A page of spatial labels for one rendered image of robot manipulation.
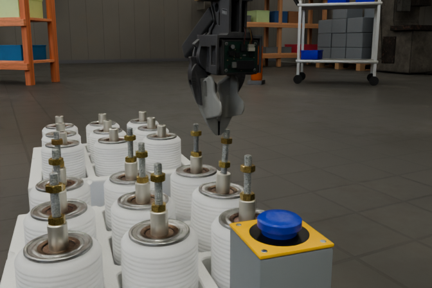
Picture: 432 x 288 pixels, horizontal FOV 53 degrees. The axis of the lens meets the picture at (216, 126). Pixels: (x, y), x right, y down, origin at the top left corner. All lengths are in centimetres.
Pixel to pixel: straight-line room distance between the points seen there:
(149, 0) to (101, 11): 128
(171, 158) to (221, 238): 53
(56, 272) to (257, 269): 23
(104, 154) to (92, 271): 55
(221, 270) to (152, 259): 10
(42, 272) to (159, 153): 60
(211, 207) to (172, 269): 16
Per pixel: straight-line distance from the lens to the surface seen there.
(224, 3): 60
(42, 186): 77
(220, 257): 58
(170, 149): 106
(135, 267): 54
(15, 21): 550
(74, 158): 104
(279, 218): 40
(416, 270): 108
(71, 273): 52
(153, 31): 1174
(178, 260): 53
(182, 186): 77
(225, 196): 66
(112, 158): 104
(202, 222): 67
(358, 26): 823
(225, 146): 67
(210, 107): 64
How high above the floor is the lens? 48
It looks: 11 degrees down
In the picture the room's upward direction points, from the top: straight up
